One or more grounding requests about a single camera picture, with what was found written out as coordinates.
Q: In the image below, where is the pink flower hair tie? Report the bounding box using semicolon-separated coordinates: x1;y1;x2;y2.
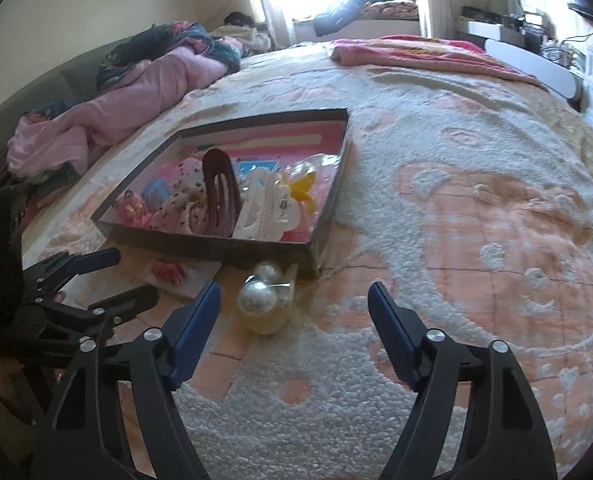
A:
120;194;153;227

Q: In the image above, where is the blue printed card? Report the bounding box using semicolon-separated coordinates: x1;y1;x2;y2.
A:
235;157;280;177

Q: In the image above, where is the dark jacket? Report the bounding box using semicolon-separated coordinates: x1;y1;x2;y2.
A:
313;0;366;37

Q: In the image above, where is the pink quilt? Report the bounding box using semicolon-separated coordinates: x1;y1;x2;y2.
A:
7;49;228;179

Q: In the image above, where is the pink-lined cardboard box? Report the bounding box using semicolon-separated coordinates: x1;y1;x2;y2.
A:
90;107;353;281

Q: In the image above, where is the grey upholstered headboard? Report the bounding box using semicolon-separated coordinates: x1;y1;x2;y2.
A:
0;35;123;182

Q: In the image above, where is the person's left hand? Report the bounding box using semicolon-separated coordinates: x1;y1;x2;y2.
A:
0;360;35;407

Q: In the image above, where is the floral fabric scrunchie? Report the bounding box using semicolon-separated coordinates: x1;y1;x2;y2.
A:
151;156;213;234

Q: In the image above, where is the pink printed blanket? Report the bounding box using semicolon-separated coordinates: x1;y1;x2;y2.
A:
325;35;543;84

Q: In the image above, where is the pearl ornament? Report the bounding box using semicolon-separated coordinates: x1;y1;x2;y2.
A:
235;262;298;337

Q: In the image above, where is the white rounded desk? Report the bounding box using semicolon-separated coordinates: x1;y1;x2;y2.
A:
455;16;585;112

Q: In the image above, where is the white hair claw clip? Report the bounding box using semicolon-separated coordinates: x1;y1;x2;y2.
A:
231;167;303;242

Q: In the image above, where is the small blue box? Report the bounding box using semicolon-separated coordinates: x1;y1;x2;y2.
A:
140;182;166;207

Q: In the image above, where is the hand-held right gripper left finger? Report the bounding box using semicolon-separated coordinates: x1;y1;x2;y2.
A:
30;280;223;480

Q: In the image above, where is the white window seat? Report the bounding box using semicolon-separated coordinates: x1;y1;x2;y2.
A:
293;17;423;42

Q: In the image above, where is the brown hair clip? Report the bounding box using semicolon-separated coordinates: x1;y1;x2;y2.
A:
198;148;242;239

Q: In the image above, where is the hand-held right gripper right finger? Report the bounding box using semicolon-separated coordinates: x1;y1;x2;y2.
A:
367;281;558;480

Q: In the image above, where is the red hair tie in bag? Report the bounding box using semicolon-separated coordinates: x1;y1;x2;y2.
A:
148;258;193;292

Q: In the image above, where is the yellow hair clip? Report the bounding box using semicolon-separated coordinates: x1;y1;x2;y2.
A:
280;159;338;212

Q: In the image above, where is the cream bear-pattern bed blanket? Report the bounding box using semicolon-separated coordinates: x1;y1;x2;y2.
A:
21;39;593;480

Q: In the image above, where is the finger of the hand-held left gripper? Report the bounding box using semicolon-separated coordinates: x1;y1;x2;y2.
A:
36;284;160;348
24;247;122;305

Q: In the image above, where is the orange patterned bedding pile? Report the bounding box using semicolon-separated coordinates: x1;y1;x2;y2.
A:
361;0;421;22

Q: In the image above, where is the beige clothes pile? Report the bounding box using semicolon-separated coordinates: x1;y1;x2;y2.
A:
210;23;273;54

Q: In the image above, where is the dark floral quilt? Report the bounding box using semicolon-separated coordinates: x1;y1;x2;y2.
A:
95;20;243;92

